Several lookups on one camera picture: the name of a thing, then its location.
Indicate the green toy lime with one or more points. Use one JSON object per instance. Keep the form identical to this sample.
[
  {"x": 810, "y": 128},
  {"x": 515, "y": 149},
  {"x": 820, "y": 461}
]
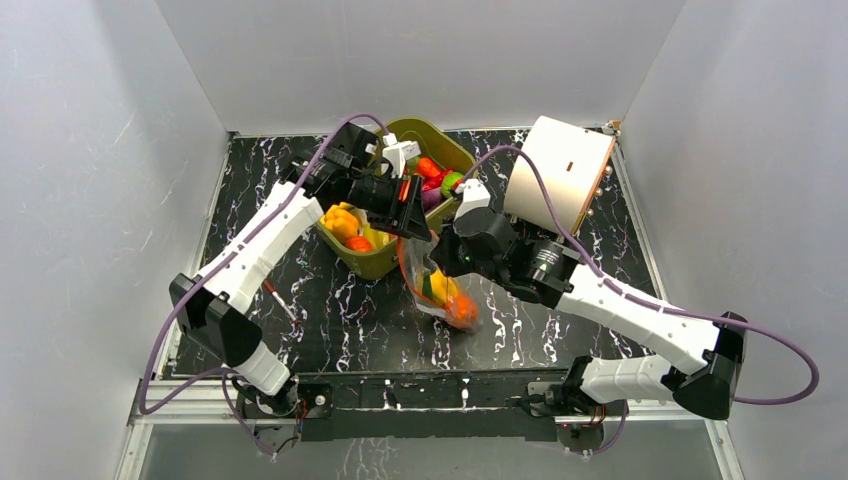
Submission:
[{"x": 449, "y": 183}]

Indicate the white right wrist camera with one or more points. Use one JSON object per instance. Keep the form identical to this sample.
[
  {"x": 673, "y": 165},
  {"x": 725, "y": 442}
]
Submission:
[{"x": 472, "y": 195}]

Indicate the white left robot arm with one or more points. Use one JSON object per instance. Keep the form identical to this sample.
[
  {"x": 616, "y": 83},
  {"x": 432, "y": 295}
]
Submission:
[{"x": 211, "y": 307}]

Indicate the red toy tomato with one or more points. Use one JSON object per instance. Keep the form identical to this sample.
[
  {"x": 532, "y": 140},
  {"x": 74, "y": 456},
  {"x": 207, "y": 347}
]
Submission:
[{"x": 359, "y": 244}]

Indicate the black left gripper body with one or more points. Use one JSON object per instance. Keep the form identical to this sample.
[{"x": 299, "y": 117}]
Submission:
[{"x": 380, "y": 198}]

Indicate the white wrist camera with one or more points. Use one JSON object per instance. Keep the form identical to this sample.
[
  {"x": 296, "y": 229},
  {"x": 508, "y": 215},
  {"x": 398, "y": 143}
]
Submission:
[
  {"x": 472, "y": 195},
  {"x": 396, "y": 154}
]

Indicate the purple toy eggplant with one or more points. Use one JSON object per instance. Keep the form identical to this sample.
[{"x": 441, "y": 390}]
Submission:
[{"x": 431, "y": 199}]

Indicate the clear zip bag orange zipper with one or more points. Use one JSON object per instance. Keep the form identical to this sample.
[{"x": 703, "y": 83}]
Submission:
[{"x": 416, "y": 266}]

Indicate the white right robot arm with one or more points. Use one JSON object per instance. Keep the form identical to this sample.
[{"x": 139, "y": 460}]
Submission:
[{"x": 695, "y": 363}]

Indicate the yellow toy pepper small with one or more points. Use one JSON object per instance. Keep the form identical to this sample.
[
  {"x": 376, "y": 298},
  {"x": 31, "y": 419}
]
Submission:
[{"x": 340, "y": 223}]

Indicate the red white marker pen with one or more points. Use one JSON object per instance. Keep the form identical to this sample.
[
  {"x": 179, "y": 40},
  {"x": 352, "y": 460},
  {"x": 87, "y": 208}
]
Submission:
[{"x": 271, "y": 290}]

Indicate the white cylindrical appliance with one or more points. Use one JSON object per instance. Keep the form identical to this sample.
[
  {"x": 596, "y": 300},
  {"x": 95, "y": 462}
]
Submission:
[{"x": 571, "y": 160}]

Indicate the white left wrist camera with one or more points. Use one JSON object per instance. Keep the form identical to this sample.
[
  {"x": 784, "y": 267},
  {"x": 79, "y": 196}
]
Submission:
[{"x": 396, "y": 154}]

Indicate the orange toy fruit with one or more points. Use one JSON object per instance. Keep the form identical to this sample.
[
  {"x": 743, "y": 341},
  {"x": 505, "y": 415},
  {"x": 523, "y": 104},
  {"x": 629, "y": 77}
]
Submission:
[{"x": 461, "y": 312}]

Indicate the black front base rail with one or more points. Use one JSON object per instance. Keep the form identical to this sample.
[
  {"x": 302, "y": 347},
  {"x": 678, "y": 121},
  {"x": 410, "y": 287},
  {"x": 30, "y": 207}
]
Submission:
[{"x": 527, "y": 403}]

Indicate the yellow toy bell pepper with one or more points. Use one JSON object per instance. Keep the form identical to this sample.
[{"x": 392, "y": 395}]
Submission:
[{"x": 439, "y": 288}]

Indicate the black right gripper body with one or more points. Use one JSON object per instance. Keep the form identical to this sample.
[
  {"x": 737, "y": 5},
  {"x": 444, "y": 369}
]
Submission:
[{"x": 448, "y": 250}]

